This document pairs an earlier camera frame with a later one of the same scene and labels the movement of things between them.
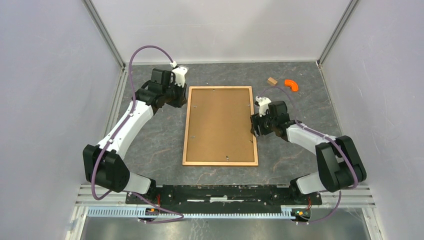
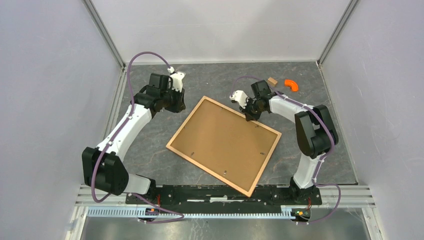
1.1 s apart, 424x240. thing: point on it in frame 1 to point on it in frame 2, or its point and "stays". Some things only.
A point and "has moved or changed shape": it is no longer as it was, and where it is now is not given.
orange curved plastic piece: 292,84 stays
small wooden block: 272,81 stays
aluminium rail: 358,196 stays
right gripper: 256,120 to 248,115
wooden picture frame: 218,127 has moved or changed shape
